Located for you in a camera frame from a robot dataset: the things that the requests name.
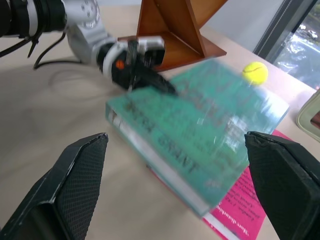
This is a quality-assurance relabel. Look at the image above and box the yellow tennis ball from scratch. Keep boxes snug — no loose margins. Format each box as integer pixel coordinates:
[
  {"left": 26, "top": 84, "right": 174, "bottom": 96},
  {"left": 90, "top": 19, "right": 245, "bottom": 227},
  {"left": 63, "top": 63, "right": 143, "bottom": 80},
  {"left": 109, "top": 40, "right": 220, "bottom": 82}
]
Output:
[{"left": 241, "top": 61, "right": 269, "bottom": 87}]

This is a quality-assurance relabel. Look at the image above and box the dark window frame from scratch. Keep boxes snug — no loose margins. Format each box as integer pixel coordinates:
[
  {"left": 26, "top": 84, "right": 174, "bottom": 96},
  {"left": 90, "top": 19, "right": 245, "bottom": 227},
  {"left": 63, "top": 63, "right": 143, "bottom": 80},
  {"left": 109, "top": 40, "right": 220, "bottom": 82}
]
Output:
[{"left": 252, "top": 0, "right": 319, "bottom": 61}]

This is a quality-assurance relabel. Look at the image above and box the pink book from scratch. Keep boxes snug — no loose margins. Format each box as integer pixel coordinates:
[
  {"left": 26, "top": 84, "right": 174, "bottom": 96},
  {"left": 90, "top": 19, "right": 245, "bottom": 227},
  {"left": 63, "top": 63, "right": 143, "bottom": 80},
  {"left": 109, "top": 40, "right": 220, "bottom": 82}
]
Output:
[{"left": 146, "top": 128, "right": 289, "bottom": 240}]

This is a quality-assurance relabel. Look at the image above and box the wooden bookshelf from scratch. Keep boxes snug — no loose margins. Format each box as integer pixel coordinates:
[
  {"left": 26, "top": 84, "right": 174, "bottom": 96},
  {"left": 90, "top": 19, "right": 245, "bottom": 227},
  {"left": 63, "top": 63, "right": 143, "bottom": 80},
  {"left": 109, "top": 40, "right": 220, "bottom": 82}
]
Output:
[{"left": 117, "top": 0, "right": 228, "bottom": 72}]

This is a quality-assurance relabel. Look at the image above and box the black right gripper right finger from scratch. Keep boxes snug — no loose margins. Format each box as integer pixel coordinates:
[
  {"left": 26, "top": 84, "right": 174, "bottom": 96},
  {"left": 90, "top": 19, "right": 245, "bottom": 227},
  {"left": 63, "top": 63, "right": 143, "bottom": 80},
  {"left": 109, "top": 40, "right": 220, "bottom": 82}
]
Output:
[{"left": 244, "top": 130, "right": 320, "bottom": 240}]

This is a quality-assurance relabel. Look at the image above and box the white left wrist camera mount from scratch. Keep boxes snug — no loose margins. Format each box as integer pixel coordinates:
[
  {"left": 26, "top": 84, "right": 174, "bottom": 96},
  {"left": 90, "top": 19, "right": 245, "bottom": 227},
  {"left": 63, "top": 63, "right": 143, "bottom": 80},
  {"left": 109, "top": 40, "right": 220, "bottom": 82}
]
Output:
[{"left": 101, "top": 36, "right": 166, "bottom": 76}]

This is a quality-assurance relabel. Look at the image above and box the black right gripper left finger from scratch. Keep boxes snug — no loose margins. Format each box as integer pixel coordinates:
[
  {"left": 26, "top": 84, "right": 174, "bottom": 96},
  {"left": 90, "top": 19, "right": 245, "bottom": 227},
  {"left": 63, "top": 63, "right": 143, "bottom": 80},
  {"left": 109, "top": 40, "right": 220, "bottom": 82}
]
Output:
[{"left": 0, "top": 132, "right": 109, "bottom": 240}]

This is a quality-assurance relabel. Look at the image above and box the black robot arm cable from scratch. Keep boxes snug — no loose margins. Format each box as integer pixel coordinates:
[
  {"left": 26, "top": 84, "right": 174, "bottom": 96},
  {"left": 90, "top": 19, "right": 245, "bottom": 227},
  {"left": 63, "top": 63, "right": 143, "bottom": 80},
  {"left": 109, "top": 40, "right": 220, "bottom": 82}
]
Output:
[{"left": 0, "top": 31, "right": 83, "bottom": 70}]

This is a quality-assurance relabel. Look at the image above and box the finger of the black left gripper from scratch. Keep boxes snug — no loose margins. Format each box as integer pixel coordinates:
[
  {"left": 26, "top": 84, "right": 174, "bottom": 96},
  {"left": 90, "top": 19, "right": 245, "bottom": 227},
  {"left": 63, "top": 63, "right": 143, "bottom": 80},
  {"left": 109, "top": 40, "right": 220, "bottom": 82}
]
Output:
[{"left": 136, "top": 65, "right": 180, "bottom": 97}]

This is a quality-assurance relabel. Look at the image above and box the cream plastic tray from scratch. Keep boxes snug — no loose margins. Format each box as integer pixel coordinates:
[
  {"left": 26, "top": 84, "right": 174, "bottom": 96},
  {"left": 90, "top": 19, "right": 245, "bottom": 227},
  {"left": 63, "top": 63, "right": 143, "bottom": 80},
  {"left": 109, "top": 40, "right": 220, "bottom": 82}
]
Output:
[{"left": 295, "top": 87, "right": 320, "bottom": 137}]

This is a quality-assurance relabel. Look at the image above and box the teal hardcover book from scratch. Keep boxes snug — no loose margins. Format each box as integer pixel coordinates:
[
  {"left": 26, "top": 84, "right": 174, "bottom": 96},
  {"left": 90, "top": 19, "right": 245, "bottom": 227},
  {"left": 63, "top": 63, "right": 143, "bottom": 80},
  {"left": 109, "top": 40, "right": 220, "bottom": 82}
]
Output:
[{"left": 104, "top": 57, "right": 291, "bottom": 219}]

